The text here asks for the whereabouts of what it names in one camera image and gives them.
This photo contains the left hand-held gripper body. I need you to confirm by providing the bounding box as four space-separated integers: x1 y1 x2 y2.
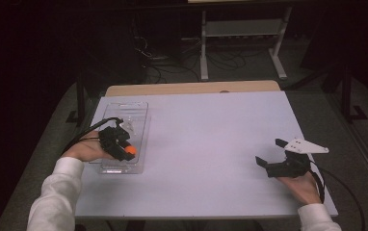
98 119 135 155

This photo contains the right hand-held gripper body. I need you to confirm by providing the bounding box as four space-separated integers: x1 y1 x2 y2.
266 138 329 179

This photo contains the clear plastic tray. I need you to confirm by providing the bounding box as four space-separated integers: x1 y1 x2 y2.
89 101 151 175

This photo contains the person's right hand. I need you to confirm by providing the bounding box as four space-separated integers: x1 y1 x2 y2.
276 170 322 207

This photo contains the person's left hand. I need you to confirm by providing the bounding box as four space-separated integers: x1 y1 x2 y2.
62 130 117 164

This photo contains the black metal stand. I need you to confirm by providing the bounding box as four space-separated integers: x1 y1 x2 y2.
339 62 368 123
66 68 89 127

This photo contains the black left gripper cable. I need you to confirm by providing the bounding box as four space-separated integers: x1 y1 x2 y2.
61 116 124 156

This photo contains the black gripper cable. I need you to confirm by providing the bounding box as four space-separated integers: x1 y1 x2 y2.
61 116 124 156
307 159 366 231

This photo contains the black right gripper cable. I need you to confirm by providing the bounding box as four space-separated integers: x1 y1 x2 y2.
307 159 366 231

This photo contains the tangle of floor cables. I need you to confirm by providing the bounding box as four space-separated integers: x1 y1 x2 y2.
133 35 260 85

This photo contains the white metal desk frame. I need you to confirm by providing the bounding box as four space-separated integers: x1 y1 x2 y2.
199 6 293 82

